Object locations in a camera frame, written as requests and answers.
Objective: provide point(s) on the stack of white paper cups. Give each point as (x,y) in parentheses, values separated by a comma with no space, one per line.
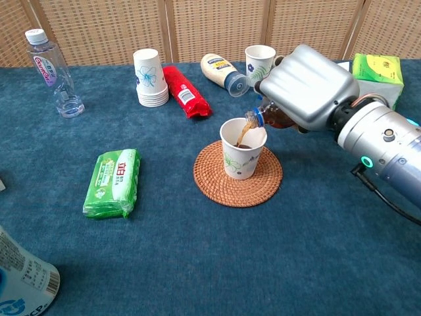
(149,79)

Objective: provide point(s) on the red snack packet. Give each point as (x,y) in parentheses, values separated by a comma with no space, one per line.
(184,92)

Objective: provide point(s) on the round woven rattan coaster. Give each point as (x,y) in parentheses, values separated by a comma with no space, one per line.
(237,194)

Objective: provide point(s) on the white bottle with blue label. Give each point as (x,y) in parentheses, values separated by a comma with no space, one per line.
(23,286)

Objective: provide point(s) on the blue tablecloth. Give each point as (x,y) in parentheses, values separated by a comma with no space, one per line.
(197,256)

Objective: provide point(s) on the paper cup with fern print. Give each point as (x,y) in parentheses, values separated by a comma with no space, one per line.
(258,66)

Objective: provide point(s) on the green tissue box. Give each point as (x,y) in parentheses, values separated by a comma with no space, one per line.
(378,69)

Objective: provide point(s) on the small white box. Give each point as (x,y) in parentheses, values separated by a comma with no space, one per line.
(2,186)

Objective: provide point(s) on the cream mayonnaise squeeze bottle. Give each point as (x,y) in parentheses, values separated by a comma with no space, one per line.
(217,67)

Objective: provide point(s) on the brown tea bottle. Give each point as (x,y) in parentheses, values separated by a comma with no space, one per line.
(276,118)

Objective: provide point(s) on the clear water bottle purple label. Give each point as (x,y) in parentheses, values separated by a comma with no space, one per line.
(49,72)

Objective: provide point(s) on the paper cup with green flower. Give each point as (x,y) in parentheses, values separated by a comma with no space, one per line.
(241,164)

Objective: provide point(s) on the green wet wipes pack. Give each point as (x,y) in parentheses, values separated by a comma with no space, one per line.
(112,184)

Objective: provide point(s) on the woven rattan folding screen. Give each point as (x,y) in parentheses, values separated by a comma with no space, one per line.
(105,29)

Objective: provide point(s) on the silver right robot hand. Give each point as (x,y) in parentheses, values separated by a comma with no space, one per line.
(309,85)

